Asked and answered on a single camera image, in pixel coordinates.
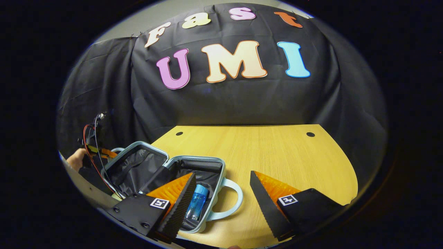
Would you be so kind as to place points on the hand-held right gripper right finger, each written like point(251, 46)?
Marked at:
point(264, 207)

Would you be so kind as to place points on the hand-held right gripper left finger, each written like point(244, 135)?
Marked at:
point(185, 204)

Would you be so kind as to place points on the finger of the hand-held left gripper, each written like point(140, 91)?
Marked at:
point(108, 153)

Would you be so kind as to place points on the blue capped clear bottle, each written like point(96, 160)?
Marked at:
point(197, 202)

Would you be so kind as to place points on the light blue suitcase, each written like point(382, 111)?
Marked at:
point(138, 166)

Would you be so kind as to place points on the black backdrop cloth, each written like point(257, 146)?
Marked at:
point(242, 103)

